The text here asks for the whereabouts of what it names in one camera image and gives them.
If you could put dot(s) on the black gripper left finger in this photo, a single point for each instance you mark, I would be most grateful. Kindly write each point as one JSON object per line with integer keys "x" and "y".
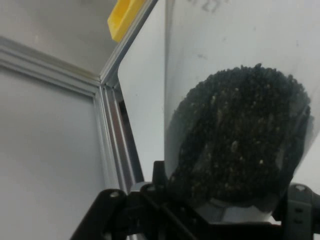
{"x": 130, "y": 215}

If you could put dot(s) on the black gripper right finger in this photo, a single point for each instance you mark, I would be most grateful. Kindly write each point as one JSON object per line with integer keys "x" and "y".
{"x": 300, "y": 212}

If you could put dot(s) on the black seeds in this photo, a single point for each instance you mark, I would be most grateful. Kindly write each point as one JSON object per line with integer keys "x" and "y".
{"x": 237, "y": 137}

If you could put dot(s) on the clear plastic jar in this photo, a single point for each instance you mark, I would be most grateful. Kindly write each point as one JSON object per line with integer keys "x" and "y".
{"x": 237, "y": 37}

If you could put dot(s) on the yellow plastic box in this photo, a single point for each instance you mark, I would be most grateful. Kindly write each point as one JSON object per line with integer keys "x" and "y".
{"x": 122, "y": 17}

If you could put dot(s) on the aluminium side rail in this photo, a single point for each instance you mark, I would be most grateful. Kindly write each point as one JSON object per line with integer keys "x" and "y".
{"x": 127, "y": 40}

